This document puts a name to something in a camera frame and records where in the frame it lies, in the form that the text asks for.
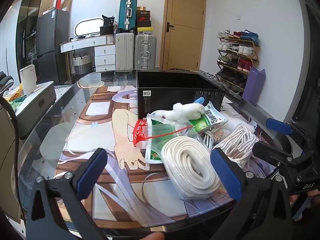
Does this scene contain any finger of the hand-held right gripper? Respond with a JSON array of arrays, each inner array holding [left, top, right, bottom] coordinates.
[[266, 118, 315, 153], [252, 141, 314, 188]]

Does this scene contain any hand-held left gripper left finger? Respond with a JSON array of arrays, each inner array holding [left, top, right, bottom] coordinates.
[[25, 148, 108, 240]]

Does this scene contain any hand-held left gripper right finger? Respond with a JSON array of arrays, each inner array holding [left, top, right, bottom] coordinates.
[[210, 147, 300, 240]]

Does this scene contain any bagged striped cable bundle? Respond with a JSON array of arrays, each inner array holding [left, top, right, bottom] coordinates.
[[212, 124, 260, 168]]

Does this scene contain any bagged white rope coil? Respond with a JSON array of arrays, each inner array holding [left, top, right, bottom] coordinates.
[[161, 136, 222, 200]]

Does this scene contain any white charging cable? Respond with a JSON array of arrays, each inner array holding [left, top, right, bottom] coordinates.
[[202, 129, 216, 153]]

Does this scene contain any zip bag with green packet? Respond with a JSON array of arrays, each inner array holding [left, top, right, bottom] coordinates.
[[145, 114, 198, 164]]

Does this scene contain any white plush toy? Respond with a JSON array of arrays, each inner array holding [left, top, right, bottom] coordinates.
[[154, 97, 208, 121]]

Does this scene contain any black cardboard box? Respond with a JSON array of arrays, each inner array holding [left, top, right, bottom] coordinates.
[[136, 70, 227, 120]]

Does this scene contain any person's right hand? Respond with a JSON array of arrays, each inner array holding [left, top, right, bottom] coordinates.
[[289, 189, 320, 209]]

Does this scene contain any person's left hand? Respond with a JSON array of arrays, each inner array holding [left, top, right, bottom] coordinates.
[[139, 232, 165, 240]]

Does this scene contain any printed desk mat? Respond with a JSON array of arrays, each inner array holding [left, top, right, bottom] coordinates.
[[56, 85, 283, 230]]

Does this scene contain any purple bag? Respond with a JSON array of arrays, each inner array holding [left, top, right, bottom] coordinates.
[[242, 66, 266, 107]]

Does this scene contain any green and white packet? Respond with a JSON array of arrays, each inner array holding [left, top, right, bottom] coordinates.
[[190, 102, 228, 133]]

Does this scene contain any red packet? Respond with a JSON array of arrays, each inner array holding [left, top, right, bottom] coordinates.
[[132, 119, 150, 147]]

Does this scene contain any wooden shoe rack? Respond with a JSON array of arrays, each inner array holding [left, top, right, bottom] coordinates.
[[216, 36, 260, 93]]

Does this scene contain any shoe rack with shoes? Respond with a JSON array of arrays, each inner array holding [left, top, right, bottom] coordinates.
[[216, 29, 260, 90]]

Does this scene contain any grey side cabinet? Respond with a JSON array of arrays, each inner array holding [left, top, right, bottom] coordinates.
[[0, 81, 57, 140]]

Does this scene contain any green plastic bag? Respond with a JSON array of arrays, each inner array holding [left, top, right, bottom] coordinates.
[[9, 97, 27, 110]]

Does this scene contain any wicker basket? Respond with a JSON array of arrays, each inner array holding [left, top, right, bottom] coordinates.
[[72, 54, 91, 75]]

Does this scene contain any yellow plastic bag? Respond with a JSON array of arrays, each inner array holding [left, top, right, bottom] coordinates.
[[4, 86, 24, 102]]

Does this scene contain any white electric kettle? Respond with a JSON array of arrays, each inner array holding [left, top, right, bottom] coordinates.
[[20, 64, 38, 93]]

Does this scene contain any white dressing table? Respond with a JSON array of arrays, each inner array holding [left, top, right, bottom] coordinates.
[[60, 35, 117, 72]]

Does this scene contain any white suitcase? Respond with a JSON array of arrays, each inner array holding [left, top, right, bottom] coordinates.
[[115, 32, 135, 71]]

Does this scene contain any dark jacket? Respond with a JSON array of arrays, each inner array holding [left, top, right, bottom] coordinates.
[[0, 71, 13, 90]]

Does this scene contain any silver suitcase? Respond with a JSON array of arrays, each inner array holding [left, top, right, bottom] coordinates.
[[134, 34, 157, 71]]

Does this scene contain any wooden door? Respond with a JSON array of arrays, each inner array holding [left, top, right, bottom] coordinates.
[[162, 0, 207, 70]]

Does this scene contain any black refrigerator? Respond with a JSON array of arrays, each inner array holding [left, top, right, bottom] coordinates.
[[36, 9, 70, 84]]

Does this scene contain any oval mirror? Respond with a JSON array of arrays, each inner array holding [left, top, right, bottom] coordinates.
[[74, 17, 104, 37]]

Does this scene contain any black bag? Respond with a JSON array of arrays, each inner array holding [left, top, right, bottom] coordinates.
[[100, 15, 115, 36]]

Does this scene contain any dark glass wardrobe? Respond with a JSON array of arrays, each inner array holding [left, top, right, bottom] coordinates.
[[16, 0, 54, 73]]

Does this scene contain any teal suitcase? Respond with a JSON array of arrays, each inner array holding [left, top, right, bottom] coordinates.
[[118, 0, 138, 32]]

